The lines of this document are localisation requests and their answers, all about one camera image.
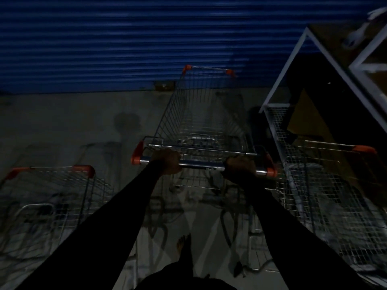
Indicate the white metal rack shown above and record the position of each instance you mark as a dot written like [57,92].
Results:
[287,66]

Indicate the shutter floor lock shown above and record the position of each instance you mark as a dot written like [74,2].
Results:
[164,85]

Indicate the person's dark clothing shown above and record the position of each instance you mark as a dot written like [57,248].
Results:
[181,274]

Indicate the white crumpled cloth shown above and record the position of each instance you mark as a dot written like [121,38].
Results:
[356,34]

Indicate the person's right hand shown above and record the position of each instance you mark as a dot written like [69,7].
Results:
[240,169]

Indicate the small white metal frame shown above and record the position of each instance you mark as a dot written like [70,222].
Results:
[367,67]

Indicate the person's left foot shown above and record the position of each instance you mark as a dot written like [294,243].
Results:
[183,243]

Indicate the blue roller shutter door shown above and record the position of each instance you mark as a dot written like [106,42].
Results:
[151,42]

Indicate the person's left forearm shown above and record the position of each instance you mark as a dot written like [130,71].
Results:
[96,238]

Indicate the person's right forearm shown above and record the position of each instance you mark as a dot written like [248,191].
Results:
[302,241]

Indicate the person's left hand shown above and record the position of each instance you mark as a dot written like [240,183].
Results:
[167,163]

